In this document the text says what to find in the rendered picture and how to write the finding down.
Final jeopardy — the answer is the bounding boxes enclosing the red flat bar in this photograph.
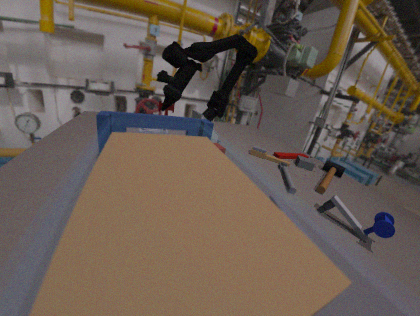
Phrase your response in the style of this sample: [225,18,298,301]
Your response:
[273,152,309,159]

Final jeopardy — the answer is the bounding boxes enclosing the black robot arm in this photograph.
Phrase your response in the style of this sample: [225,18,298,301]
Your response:
[156,34,258,121]

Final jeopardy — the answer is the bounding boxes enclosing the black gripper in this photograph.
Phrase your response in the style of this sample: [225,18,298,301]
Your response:
[161,70,191,111]

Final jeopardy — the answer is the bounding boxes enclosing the wooden-handled black mallet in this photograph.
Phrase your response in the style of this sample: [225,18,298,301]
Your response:
[317,161,346,194]

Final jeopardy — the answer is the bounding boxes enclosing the winch handle with blue knob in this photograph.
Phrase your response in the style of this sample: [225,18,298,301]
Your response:
[318,195,395,241]

